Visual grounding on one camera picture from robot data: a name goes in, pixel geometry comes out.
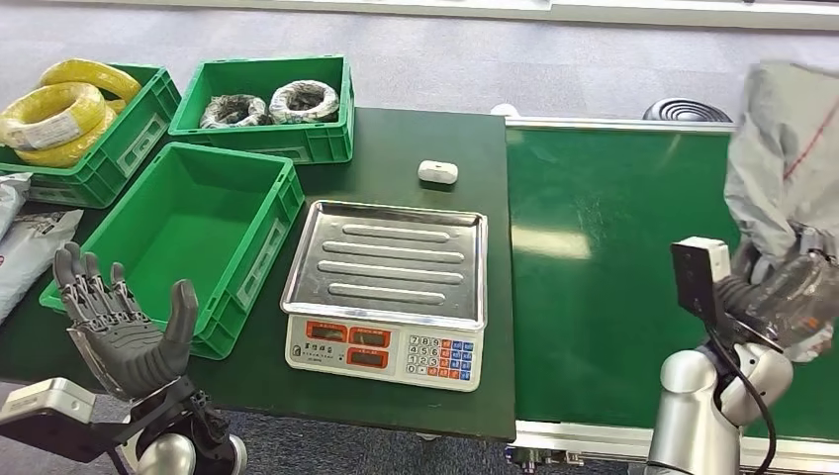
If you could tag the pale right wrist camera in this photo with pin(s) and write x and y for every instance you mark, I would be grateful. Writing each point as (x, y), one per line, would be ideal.
(698, 275)

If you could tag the green crate with yellow coils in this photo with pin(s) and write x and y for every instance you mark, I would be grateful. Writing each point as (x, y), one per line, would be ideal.
(128, 144)

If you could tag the black ribbed round object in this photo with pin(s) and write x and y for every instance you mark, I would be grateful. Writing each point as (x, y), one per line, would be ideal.
(685, 111)

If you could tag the green crate with black coils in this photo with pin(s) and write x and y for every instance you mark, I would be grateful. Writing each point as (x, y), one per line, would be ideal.
(262, 141)

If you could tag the grey mailer bag black print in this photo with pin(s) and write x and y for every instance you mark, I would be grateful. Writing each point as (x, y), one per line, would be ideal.
(33, 249)

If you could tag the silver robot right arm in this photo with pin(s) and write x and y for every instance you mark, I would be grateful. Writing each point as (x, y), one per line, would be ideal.
(688, 419)

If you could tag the white round object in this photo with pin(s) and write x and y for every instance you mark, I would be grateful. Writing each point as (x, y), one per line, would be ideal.
(505, 110)

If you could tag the grey poly mailer package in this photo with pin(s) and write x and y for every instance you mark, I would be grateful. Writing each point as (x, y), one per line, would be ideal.
(780, 164)

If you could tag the small white plastic device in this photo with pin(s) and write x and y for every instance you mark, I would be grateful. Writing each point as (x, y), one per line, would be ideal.
(438, 172)

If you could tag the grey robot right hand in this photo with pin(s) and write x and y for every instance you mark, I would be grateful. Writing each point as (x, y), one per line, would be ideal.
(803, 295)

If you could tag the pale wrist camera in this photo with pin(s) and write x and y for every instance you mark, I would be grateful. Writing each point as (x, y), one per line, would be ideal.
(698, 275)
(46, 400)

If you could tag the electronic scale with steel tray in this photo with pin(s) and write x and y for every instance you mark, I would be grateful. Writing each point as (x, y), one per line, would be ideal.
(387, 269)

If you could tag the empty green plastic crate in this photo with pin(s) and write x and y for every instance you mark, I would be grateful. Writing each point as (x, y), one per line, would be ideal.
(196, 216)

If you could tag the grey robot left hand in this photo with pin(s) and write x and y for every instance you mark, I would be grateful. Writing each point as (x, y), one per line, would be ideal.
(124, 354)

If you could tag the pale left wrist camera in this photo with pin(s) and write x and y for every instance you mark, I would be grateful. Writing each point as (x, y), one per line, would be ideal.
(46, 400)

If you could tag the small grey mailer bag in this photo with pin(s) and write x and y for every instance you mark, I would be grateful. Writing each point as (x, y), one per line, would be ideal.
(12, 200)

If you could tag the green conveyor belt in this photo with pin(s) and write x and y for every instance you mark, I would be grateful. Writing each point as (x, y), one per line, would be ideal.
(590, 275)

